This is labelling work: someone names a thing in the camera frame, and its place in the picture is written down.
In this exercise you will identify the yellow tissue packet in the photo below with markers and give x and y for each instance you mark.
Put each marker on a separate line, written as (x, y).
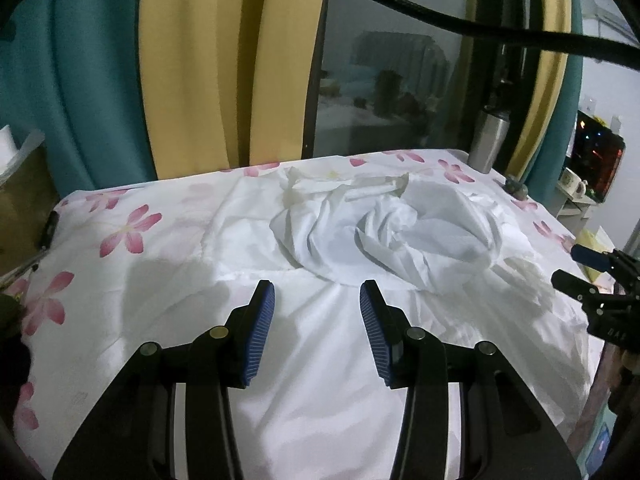
(594, 237)

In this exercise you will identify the yellow curtain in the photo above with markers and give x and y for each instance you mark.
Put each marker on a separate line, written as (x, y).
(215, 70)
(547, 95)

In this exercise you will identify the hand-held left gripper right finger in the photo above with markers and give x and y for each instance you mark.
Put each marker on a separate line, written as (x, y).
(377, 340)

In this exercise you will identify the floral bed sheet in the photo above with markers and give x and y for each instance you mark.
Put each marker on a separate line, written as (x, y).
(100, 240)

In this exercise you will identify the glass sliding door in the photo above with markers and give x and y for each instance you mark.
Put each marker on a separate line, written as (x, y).
(400, 85)

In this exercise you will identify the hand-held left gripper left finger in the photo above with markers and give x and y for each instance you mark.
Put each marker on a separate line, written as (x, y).
(257, 335)

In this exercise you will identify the teal curtain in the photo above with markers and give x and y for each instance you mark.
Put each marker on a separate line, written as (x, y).
(85, 85)
(570, 125)

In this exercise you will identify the steel tumbler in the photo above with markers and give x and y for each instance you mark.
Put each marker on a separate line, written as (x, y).
(487, 140)

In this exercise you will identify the brown cardboard box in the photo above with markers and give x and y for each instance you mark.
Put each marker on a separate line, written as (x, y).
(25, 195)

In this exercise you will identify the black computer case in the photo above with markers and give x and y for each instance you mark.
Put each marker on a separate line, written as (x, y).
(597, 160)

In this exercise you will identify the cream printed mug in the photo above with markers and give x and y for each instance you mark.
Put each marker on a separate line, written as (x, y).
(571, 181)

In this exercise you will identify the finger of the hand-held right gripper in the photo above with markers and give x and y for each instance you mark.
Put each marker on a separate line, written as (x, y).
(592, 256)
(572, 282)

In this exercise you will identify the large white shirt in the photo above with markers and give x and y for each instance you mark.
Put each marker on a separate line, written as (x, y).
(400, 240)

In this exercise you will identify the small grey stone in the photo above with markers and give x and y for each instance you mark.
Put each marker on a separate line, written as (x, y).
(516, 186)

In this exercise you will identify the small black object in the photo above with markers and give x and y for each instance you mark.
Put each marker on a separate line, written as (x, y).
(49, 230)

